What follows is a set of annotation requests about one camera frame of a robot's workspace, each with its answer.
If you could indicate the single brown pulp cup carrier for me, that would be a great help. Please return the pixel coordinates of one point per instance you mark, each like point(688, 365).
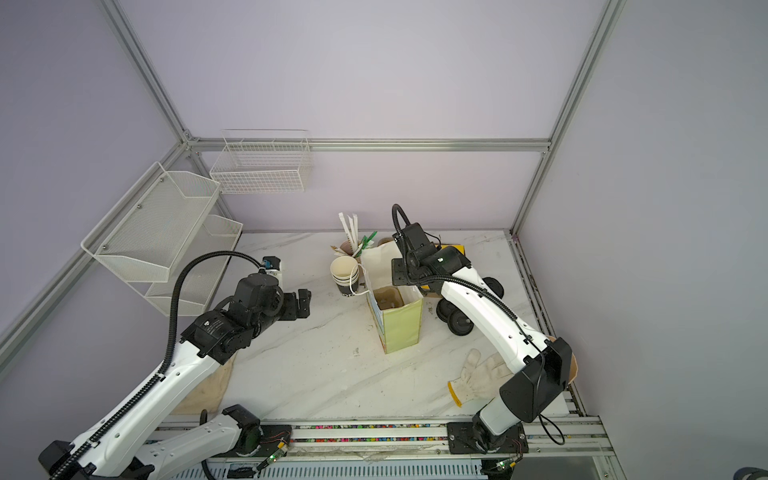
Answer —
point(388, 298)

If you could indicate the stack of black cup lids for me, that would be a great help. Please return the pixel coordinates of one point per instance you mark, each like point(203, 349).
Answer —
point(457, 322)

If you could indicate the tan bowl with green plant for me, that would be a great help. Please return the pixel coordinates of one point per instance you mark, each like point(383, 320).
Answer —
point(573, 370)

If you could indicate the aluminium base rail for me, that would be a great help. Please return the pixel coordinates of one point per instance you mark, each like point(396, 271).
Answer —
point(565, 437)

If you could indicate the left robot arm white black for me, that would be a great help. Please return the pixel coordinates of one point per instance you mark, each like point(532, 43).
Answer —
point(116, 447)

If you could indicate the white two-tier mesh shelf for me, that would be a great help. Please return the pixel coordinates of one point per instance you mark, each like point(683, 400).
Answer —
point(165, 221)

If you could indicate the pink utensil holder cup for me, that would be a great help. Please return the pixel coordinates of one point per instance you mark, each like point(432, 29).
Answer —
point(348, 249)

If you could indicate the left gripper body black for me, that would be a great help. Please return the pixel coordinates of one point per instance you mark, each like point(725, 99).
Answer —
point(290, 311)

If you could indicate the white and green paper bag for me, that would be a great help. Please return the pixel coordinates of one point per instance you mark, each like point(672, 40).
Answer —
point(396, 310)

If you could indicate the yellow napkin stack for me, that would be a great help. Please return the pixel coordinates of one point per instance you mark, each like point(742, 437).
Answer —
point(460, 248)

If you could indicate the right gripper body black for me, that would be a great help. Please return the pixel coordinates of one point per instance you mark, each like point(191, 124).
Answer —
point(401, 272)

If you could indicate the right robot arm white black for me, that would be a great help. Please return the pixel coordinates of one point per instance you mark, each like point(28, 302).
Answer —
point(531, 369)

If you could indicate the white work glove right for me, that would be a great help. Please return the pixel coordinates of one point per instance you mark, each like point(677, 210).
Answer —
point(479, 379)

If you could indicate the stack of black paper cups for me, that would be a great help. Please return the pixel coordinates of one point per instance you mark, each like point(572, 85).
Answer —
point(345, 272)

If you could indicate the white wire basket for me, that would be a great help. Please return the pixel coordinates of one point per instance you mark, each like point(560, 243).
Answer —
point(263, 161)

